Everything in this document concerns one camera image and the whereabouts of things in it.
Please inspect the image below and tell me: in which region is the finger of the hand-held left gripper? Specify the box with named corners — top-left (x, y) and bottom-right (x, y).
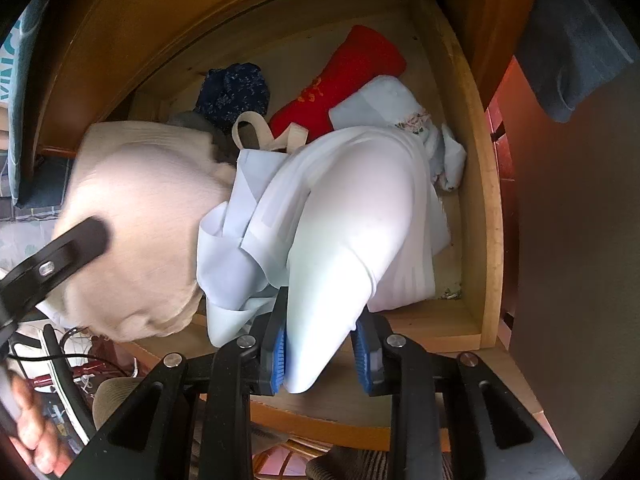
top-left (0, 217), bottom-right (109, 332)

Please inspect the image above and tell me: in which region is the cream ribbed underwear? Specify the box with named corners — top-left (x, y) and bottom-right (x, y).
top-left (37, 121), bottom-right (238, 343)

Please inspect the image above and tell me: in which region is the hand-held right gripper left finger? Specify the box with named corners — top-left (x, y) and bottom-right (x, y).
top-left (60, 285), bottom-right (291, 480)

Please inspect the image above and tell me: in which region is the small white pink sock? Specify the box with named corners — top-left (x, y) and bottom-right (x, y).
top-left (329, 75), bottom-right (436, 133)

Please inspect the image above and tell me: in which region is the white green-patterned bedding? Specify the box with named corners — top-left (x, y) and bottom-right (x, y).
top-left (0, 217), bottom-right (66, 281)

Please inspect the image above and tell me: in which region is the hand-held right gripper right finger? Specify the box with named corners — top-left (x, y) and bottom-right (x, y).
top-left (350, 310), bottom-right (581, 480)

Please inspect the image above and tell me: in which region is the dark brown furniture panel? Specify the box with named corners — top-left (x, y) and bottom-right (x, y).
top-left (510, 60), bottom-right (640, 471)

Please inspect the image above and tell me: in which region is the dark blue patterned sock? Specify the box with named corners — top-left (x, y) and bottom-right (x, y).
top-left (195, 62), bottom-right (271, 133)

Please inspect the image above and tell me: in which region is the wooden nightstand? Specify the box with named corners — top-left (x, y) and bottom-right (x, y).
top-left (30, 0), bottom-right (546, 196)

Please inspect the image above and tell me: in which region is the red sock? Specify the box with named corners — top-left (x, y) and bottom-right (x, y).
top-left (269, 25), bottom-right (407, 143)

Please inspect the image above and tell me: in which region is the beige fabric strap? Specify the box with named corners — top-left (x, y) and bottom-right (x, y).
top-left (231, 111), bottom-right (311, 153)

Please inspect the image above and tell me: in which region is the white underwear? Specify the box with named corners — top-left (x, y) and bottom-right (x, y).
top-left (196, 126), bottom-right (451, 395)

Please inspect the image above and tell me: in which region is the pale blue crumpled garment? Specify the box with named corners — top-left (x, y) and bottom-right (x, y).
top-left (430, 122), bottom-right (468, 192)

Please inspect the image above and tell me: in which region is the wooden drawer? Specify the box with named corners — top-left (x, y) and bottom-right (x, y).
top-left (117, 0), bottom-right (506, 453)

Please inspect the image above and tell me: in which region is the person's left hand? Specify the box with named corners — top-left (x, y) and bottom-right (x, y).
top-left (7, 374), bottom-right (76, 478)

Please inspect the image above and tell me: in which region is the grey sock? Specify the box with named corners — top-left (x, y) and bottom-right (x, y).
top-left (167, 109), bottom-right (238, 166)

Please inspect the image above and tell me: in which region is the black cable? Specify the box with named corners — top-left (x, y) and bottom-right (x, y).
top-left (7, 351), bottom-right (136, 377)

